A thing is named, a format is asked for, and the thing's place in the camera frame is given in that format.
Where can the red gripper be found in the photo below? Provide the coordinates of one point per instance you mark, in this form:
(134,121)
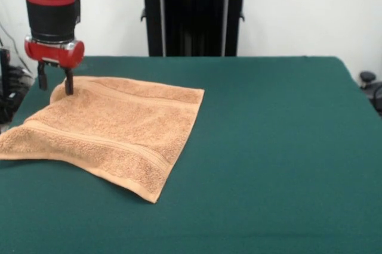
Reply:
(53,54)

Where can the tan terry cloth towel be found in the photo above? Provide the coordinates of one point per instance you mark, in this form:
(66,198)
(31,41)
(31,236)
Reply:
(119,128)

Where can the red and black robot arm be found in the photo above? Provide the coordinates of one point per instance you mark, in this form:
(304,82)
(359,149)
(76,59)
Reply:
(47,0)

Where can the black plug bundle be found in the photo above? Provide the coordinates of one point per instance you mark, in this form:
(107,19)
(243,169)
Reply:
(19,76)

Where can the black upright device, red light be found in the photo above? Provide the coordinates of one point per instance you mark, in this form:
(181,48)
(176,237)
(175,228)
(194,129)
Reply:
(4,87)

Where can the dark green table cloth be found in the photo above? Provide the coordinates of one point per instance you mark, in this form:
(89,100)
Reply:
(238,152)

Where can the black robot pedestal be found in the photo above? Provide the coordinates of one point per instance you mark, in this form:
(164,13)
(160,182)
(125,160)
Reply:
(194,15)

